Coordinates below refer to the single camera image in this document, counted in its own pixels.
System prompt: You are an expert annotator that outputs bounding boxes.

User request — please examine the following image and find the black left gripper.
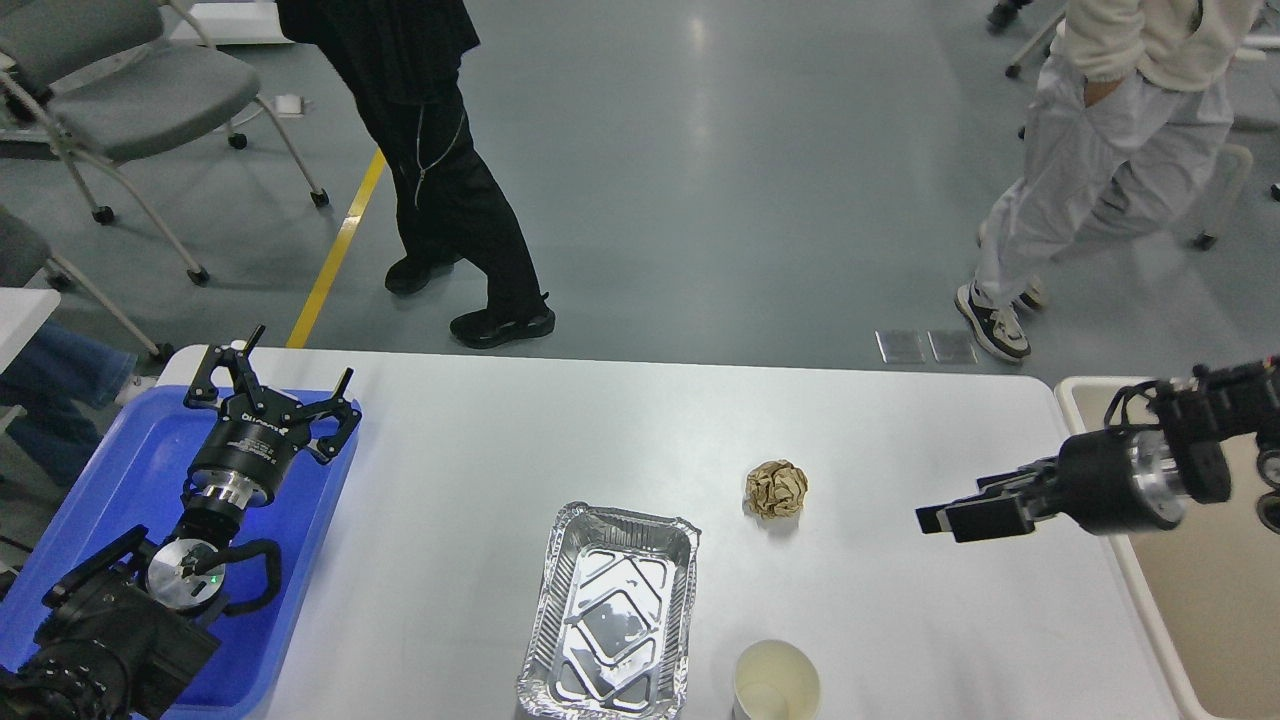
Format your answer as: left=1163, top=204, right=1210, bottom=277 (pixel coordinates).
left=183, top=324, right=362, bottom=509

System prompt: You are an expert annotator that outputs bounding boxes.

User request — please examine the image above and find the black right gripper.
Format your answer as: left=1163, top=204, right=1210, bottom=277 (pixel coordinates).
left=915, top=429, right=1189, bottom=543

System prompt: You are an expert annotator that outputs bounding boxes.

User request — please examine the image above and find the white paper cup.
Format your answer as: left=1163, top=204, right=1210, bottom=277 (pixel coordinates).
left=732, top=639, right=822, bottom=719

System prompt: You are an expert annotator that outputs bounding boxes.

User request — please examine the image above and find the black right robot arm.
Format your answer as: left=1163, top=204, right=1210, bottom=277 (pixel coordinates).
left=915, top=356, right=1279, bottom=543

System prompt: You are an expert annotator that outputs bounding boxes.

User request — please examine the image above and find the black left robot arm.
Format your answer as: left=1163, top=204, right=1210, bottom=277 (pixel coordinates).
left=3, top=345, right=364, bottom=719

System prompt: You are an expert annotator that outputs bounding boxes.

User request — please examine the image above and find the blue plastic tray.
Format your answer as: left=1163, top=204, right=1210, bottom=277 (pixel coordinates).
left=1, top=386, right=358, bottom=719

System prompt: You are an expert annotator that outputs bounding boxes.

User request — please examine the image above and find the metal floor outlet plate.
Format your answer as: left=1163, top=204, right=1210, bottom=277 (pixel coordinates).
left=927, top=331, right=978, bottom=365
left=876, top=331, right=925, bottom=365

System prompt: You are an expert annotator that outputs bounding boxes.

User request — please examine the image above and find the crumpled brown paper ball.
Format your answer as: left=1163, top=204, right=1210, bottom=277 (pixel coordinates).
left=744, top=459, right=810, bottom=519

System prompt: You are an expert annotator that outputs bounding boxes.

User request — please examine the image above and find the seated person in jeans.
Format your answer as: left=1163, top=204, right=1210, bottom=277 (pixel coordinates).
left=1, top=319, right=157, bottom=488

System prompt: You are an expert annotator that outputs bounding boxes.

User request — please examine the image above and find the beige plastic bin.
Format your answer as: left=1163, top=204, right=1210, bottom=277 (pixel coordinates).
left=1110, top=436, right=1279, bottom=719

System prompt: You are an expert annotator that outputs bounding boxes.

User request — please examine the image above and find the white table corner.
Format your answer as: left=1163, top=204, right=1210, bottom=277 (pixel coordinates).
left=1, top=287, right=60, bottom=372

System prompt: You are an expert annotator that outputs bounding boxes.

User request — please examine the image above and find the grey chair at left edge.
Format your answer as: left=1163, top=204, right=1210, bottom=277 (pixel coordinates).
left=1, top=208, right=175, bottom=363

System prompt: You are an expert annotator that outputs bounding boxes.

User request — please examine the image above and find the white office chair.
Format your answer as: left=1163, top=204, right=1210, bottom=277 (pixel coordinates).
left=1190, top=143, right=1254, bottom=251

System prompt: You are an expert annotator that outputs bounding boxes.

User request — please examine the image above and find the person in black coat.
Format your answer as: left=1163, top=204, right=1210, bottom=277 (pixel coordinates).
left=276, top=1, right=556, bottom=348

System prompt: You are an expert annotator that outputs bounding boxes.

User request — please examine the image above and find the aluminium foil tray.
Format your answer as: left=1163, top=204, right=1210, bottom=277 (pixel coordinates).
left=516, top=502, right=701, bottom=719

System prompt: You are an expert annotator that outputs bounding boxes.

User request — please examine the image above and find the white platform base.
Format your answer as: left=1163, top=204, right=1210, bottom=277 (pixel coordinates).
left=163, top=1, right=292, bottom=47

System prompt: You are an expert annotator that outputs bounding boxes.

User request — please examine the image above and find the person in white clothes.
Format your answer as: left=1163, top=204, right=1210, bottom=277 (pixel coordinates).
left=955, top=1, right=1263, bottom=363

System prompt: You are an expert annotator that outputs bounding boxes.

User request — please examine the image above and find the person in black shoes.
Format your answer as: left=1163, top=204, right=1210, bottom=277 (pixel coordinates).
left=986, top=0, right=1030, bottom=35

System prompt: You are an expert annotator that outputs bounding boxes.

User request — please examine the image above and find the grey chair with white frame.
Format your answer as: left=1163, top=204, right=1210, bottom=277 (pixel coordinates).
left=1, top=1, right=279, bottom=286

